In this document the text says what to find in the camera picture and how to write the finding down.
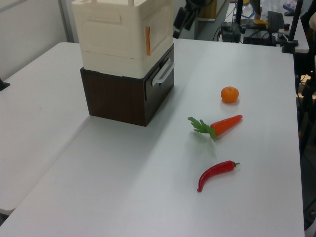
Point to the black tripod stand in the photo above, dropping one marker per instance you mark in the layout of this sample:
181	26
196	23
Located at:
307	103

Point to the orange tangerine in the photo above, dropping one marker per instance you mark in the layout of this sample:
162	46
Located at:
229	94

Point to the black table bracket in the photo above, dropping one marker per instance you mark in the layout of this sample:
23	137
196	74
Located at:
3	85

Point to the orange toy carrot green leaves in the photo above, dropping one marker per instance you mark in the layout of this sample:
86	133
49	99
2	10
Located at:
223	125

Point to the wooden panel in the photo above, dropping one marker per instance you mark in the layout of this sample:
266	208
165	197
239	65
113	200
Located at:
208	8

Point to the flat black electronics box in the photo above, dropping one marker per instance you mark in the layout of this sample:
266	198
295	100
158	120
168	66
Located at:
259	38

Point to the dark brown wooden drawer unit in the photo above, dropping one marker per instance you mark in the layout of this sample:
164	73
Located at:
116	98

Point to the cream plastic cabinet box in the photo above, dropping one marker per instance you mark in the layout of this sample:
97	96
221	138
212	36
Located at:
111	44

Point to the red toy chili pepper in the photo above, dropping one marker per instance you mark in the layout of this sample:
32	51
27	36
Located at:
214	171

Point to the yellow object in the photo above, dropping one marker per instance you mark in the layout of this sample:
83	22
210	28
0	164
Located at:
260	22

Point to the black pole with table clamp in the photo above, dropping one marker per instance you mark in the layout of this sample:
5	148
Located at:
293	27

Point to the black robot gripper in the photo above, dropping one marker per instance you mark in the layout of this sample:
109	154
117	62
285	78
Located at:
197	6

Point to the thin black pole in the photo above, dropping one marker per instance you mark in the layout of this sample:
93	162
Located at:
239	12

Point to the small black device box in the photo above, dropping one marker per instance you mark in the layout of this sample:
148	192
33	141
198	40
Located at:
230	32

